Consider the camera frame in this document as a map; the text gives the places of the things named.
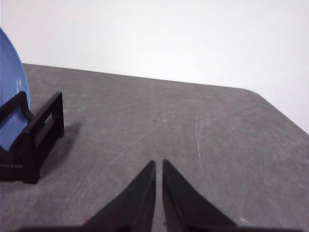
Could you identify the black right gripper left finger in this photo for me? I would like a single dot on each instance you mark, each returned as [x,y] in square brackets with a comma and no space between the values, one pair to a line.
[137,200]

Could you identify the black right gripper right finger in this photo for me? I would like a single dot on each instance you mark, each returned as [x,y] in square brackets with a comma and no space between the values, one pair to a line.
[179,203]

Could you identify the blue round plate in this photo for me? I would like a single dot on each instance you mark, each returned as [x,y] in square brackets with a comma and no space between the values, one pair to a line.
[12,79]

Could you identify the black plastic plate rack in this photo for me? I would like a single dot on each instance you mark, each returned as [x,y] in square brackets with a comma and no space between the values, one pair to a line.
[31,149]

